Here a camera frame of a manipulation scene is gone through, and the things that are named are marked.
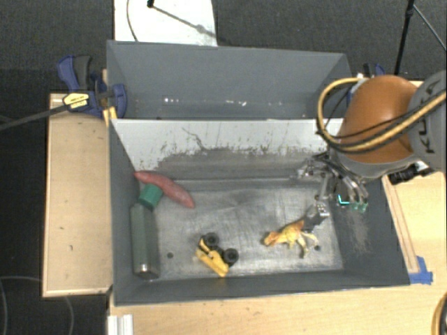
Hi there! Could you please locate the pale grey metal gripper finger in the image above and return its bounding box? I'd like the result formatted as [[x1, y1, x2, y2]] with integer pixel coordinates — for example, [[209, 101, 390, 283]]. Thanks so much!
[[302, 202, 331, 232]]

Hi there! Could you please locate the yellow toy dinosaur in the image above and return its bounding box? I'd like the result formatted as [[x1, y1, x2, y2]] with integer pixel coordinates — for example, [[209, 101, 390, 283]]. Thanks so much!
[[263, 219, 321, 259]]

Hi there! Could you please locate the yellow toy truck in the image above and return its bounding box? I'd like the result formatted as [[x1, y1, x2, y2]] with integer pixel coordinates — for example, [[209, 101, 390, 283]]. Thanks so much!
[[194, 232, 240, 278]]

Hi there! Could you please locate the grey metal bin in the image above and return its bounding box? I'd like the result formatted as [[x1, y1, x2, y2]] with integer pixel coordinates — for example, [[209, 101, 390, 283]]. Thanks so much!
[[104, 39, 411, 306]]

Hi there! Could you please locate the red-brown sweet potato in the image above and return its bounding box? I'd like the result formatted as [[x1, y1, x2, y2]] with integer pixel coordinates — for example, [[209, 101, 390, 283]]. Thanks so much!
[[133, 170, 196, 209]]

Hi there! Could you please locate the dark green bottle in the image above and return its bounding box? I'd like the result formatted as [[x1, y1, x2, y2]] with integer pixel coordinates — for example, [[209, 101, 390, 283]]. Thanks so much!
[[129, 183, 164, 281]]

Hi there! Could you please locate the black cylinder on white bracket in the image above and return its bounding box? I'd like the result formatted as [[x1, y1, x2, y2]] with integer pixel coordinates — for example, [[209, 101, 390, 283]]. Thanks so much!
[[388, 161, 431, 185]]

